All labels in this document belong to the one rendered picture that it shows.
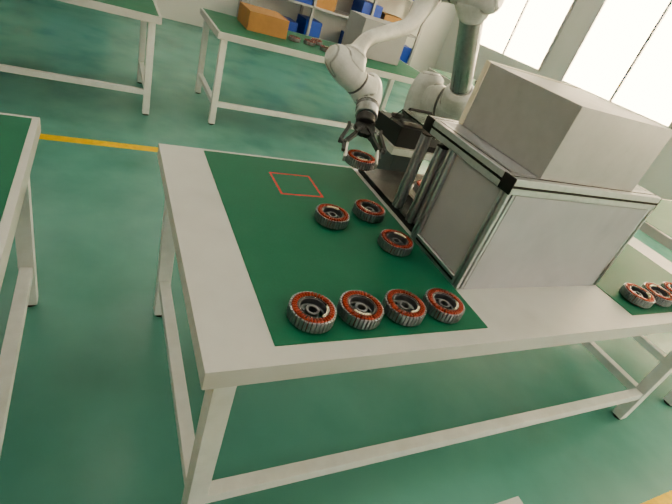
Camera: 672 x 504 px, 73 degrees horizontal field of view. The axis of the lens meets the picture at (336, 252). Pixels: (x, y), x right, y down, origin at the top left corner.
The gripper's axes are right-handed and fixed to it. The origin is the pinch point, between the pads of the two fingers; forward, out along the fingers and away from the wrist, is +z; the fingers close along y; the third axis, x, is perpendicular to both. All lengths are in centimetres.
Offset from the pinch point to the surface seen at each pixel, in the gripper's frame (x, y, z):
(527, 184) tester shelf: 43, -35, 30
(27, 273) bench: -47, 106, 52
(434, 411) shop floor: -61, -60, 72
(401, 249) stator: 11.1, -13.8, 39.4
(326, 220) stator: 7.9, 10.0, 33.8
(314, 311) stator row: 28, 12, 71
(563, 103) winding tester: 56, -39, 12
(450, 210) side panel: 19.8, -25.6, 27.0
